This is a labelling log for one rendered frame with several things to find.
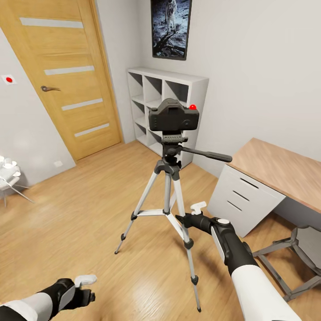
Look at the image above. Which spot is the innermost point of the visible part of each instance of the digital camera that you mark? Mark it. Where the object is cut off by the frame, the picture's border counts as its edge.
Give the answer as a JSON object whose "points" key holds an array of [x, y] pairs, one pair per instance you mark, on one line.
{"points": [[172, 116]]}

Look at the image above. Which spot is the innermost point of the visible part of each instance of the camera tripod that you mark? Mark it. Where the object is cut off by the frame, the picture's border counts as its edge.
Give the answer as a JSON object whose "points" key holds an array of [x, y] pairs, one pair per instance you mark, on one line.
{"points": [[171, 148]]}

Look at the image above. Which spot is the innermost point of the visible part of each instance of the door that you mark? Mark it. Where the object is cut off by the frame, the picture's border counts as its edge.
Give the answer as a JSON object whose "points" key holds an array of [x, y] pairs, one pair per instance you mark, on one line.
{"points": [[60, 47]]}

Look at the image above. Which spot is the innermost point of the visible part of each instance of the desk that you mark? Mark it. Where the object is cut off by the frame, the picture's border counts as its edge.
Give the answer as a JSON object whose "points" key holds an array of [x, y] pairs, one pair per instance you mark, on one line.
{"points": [[259, 177]]}

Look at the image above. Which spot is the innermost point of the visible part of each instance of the painting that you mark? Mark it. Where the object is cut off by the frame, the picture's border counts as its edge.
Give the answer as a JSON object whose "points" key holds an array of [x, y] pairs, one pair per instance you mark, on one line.
{"points": [[170, 22]]}

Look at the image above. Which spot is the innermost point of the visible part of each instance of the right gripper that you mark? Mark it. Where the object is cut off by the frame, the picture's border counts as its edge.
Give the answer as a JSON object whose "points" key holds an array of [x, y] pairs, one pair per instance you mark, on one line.
{"points": [[191, 220]]}

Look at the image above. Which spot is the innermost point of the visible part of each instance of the taboret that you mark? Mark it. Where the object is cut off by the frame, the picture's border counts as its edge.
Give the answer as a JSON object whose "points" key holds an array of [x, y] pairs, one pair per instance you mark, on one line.
{"points": [[305, 241]]}

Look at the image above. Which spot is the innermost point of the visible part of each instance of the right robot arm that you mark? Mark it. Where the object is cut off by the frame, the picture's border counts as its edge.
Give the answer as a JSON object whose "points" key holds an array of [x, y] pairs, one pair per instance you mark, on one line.
{"points": [[258, 298]]}

